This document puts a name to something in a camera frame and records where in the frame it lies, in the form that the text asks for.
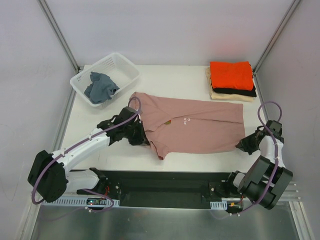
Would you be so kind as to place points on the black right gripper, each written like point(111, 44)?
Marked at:
point(249, 143)

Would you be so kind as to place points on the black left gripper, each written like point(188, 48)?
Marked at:
point(138, 135)

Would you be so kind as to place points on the pink t shirt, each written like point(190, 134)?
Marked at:
point(189, 126)

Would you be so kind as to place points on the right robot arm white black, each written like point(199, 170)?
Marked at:
point(267, 179)

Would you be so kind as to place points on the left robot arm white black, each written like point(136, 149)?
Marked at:
point(52, 174)

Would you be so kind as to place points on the blue grey t shirt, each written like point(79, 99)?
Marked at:
point(101, 89)

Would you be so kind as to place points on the black folded t shirt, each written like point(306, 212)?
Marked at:
point(247, 93)

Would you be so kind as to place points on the white plastic laundry basket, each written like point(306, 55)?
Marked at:
point(120, 70)

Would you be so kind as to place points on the beige folded t shirt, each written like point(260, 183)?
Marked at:
point(222, 96)

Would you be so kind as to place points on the orange folded t shirt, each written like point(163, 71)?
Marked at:
point(227, 75)

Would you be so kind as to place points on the right white cable duct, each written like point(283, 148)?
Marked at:
point(224, 203)

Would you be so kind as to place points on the white cable duct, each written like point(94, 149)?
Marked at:
point(224, 203)
point(71, 201)

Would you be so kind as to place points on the left white cable duct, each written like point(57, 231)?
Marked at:
point(71, 201)

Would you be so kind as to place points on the right aluminium frame post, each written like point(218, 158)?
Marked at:
point(280, 28)

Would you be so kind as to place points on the aluminium frame post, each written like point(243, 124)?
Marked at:
point(280, 28)
point(58, 33)

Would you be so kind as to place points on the left aluminium frame post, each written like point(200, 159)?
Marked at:
point(58, 33)

